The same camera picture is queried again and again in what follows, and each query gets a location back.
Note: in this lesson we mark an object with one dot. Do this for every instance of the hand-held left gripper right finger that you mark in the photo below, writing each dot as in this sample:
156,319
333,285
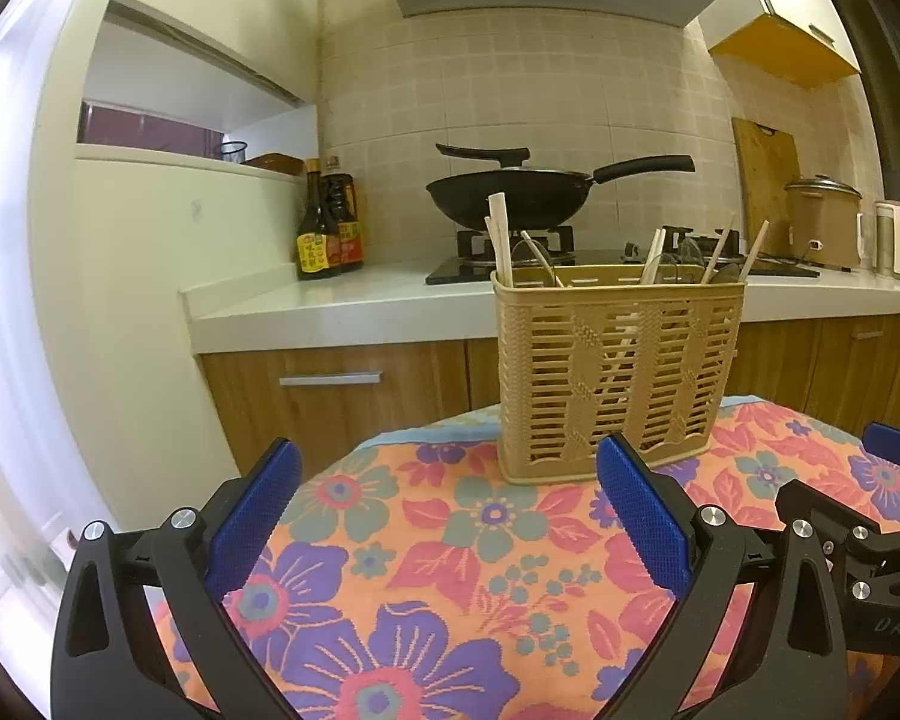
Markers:
645,521

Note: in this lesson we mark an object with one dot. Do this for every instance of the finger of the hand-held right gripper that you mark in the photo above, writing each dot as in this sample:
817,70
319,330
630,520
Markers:
896,444
855,540

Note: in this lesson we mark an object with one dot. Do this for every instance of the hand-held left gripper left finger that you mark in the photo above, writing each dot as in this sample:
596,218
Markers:
259,517

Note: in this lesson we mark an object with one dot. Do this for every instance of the beige plastic utensil basket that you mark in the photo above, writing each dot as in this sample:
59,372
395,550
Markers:
622,390

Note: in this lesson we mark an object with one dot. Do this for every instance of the clear plastic spoon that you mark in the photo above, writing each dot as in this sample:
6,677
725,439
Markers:
694,259
541,259

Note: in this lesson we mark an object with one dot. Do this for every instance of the floral tablecloth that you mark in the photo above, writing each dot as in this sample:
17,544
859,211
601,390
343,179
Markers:
450,540

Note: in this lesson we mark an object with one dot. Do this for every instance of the white electric kettle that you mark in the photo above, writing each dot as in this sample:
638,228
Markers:
889,240

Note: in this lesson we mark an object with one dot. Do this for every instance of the beige rice cooker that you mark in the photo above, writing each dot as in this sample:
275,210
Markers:
821,221

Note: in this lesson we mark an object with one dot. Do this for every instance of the white plastic utensil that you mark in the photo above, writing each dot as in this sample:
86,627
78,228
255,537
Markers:
652,259

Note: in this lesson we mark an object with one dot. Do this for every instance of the slim dark soy sauce bottle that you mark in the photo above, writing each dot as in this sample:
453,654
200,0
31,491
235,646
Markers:
313,240

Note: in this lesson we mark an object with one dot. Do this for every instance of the wooden cutting board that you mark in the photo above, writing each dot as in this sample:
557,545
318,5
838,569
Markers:
765,180

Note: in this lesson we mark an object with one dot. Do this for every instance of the wide dark sauce bottle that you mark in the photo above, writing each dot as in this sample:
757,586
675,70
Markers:
345,232

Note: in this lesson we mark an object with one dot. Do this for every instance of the black gas stove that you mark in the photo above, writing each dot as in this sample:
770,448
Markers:
457,270

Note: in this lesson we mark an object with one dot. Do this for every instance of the black wok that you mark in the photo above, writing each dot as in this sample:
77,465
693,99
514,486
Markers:
510,199

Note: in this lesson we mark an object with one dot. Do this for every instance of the brown wooden box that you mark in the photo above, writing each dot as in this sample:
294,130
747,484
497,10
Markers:
274,163

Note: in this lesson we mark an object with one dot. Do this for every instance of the white and yellow wall cabinet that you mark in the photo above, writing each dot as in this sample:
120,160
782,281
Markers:
795,22

